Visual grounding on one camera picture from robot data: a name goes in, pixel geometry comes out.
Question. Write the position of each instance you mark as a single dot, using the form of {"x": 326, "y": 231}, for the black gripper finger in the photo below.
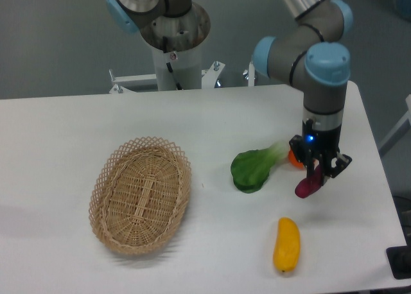
{"x": 332, "y": 164}
{"x": 304, "y": 154}

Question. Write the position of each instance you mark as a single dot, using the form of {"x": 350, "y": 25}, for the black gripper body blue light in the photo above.
{"x": 321, "y": 133}

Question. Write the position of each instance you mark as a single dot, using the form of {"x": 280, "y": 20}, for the purple sweet potato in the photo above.
{"x": 306, "y": 188}

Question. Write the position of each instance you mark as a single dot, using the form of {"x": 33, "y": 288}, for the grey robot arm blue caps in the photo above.
{"x": 311, "y": 59}

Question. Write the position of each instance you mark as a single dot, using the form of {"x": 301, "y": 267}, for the orange fruit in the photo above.
{"x": 294, "y": 162}

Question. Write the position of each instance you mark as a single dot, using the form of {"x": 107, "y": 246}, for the green bok choy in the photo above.
{"x": 251, "y": 169}

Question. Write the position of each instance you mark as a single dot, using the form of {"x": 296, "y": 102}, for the yellow mango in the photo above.
{"x": 287, "y": 245}

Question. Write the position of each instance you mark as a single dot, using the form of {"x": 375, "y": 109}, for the black device at table edge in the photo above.
{"x": 399, "y": 261}

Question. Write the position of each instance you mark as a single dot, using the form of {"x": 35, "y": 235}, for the woven wicker basket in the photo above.
{"x": 140, "y": 196}

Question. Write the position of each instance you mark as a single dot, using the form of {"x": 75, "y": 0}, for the white frame at right edge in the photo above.
{"x": 396, "y": 132}

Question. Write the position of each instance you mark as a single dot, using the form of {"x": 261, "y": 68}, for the white metal base frame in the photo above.
{"x": 147, "y": 82}

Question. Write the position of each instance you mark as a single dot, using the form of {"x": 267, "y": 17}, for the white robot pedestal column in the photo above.
{"x": 178, "y": 70}

